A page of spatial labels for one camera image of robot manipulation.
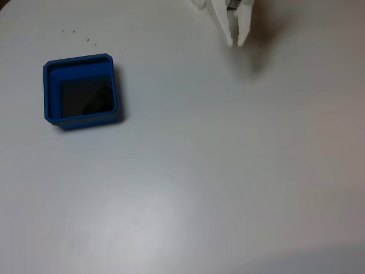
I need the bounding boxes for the black tape roll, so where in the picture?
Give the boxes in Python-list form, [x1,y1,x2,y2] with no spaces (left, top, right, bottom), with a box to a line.
[80,84,115,115]

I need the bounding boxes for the blue plastic box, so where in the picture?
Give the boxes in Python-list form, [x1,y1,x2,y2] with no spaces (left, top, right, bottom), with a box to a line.
[42,53,120,131]

